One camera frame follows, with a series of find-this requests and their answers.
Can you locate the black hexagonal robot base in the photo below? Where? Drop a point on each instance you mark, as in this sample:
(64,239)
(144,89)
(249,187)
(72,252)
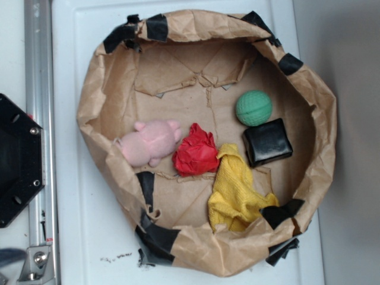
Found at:
(21,160)

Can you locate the pink plush bunny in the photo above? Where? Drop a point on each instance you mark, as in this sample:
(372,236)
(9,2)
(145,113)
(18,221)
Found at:
(150,142)

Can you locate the red crumpled paper ball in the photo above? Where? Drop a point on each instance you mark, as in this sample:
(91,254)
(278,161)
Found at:
(197,153)

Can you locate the green dimpled ball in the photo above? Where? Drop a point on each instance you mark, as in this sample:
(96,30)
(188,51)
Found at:
(253,108)

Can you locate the yellow cloth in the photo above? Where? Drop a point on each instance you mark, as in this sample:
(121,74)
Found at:
(234,201)

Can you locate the brown paper bag basin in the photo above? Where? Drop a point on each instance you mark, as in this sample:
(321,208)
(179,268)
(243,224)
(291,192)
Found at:
(192,65)

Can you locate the black square block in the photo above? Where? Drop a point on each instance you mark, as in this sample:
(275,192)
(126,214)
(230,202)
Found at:
(267,143)

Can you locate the aluminium extrusion rail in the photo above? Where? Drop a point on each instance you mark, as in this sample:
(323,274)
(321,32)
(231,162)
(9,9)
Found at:
(43,209)

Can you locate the metal corner bracket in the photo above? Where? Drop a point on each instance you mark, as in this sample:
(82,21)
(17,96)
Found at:
(38,267)

